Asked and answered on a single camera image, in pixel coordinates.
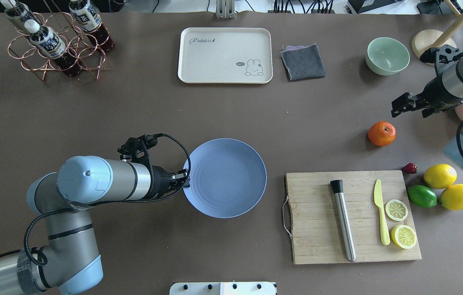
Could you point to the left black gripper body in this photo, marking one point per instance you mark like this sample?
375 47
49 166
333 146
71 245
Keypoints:
160 182

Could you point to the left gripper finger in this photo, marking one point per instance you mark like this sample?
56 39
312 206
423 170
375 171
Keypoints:
180 177
179 185

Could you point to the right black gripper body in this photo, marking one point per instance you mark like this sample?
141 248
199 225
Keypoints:
432 93

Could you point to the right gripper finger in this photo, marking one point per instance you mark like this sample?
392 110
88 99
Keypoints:
405 101
400 108

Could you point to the orange fruit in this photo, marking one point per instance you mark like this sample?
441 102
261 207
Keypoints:
382 133

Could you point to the blue plate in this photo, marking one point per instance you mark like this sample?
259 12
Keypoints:
227 178

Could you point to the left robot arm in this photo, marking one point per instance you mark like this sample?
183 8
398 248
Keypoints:
60 249

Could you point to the green bowl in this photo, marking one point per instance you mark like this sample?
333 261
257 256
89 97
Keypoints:
386 56

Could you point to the red strawberry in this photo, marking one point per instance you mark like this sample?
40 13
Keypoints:
410 168

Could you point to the wooden stand base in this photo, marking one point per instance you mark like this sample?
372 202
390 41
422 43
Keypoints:
431 38

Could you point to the yellow lemon lower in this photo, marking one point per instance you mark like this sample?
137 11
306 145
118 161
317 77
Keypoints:
440 176

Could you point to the yellow lemon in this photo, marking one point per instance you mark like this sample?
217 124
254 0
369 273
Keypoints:
452 197
440 176

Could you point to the green lime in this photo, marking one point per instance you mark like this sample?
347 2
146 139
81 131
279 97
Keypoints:
422 196

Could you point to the steel muddler black tip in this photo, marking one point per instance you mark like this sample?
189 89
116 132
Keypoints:
349 247

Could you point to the thin lemon slice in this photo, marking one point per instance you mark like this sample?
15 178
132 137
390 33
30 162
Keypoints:
396 210

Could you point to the yellow lemon upper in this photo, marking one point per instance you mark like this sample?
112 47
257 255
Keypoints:
452 197

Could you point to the grey folded cloth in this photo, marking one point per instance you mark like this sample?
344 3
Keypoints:
302 62

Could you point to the yellow plastic knife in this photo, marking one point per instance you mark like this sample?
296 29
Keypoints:
378 202

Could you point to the thick lemon half slice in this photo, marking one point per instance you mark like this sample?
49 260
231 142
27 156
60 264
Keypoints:
403 236

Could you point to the cream rabbit tray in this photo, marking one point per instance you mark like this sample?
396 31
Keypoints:
225 55

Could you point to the bamboo cutting board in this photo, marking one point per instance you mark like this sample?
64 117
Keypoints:
315 226

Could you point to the metal table clamp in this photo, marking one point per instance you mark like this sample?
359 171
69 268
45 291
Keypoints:
225 9

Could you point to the tea bottle lower left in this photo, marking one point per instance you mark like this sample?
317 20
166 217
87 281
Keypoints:
90 22

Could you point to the tea bottle lower right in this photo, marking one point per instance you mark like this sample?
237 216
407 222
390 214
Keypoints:
18 13

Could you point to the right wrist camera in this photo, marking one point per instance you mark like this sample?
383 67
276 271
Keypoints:
441 58

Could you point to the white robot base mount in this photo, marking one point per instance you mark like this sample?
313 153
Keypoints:
224 288

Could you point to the copper wire bottle rack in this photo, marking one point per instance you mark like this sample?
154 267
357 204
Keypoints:
56 15

